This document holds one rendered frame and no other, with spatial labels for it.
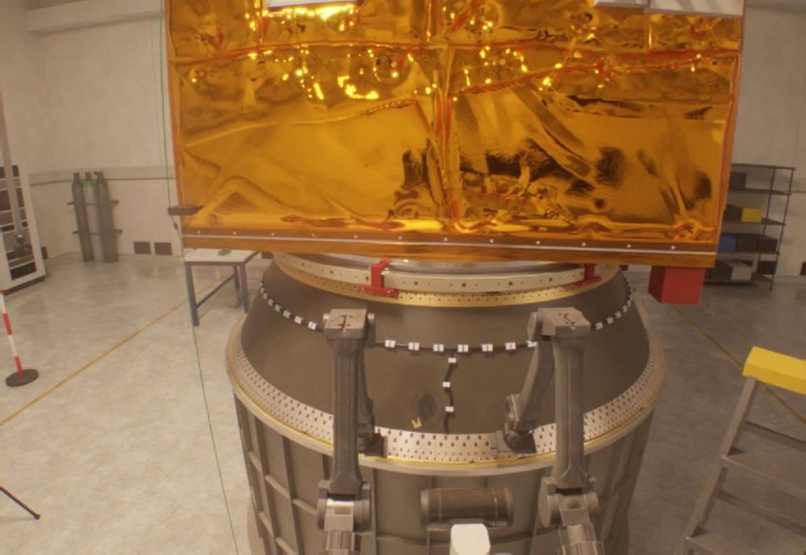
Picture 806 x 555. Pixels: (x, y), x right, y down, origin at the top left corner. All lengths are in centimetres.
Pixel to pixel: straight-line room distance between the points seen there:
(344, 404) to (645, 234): 113
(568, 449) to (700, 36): 128
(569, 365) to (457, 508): 34
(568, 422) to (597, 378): 83
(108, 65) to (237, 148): 773
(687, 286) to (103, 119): 895
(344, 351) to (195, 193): 105
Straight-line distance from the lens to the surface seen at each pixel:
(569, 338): 94
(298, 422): 170
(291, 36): 161
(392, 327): 155
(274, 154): 158
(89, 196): 937
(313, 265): 168
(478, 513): 85
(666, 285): 177
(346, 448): 92
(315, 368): 168
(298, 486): 195
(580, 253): 159
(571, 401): 95
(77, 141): 979
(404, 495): 168
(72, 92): 983
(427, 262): 151
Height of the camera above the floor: 217
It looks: 15 degrees down
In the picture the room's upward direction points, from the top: straight up
